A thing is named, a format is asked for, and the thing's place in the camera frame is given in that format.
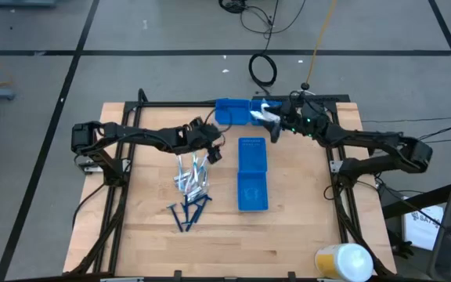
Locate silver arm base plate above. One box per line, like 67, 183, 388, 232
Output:
77, 158, 105, 174

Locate black floor cable bundle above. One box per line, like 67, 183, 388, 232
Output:
217, 0, 308, 52

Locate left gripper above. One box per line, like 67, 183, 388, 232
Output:
186, 116, 225, 165

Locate blue plastic basket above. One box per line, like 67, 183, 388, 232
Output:
237, 136, 268, 174
236, 171, 269, 213
250, 99, 285, 127
214, 97, 252, 126

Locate white printed sign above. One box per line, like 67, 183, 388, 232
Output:
401, 203, 446, 251

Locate thin black floor cables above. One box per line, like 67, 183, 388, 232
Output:
362, 116, 451, 154

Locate yellow cable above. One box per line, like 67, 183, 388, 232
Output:
305, 0, 338, 85

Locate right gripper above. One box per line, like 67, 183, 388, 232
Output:
269, 92, 329, 143

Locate coiled black cable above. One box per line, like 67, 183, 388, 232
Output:
247, 52, 278, 88

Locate black slanted beam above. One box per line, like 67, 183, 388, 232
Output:
381, 180, 451, 220

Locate white and yellow canister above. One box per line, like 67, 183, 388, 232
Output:
314, 242, 374, 282

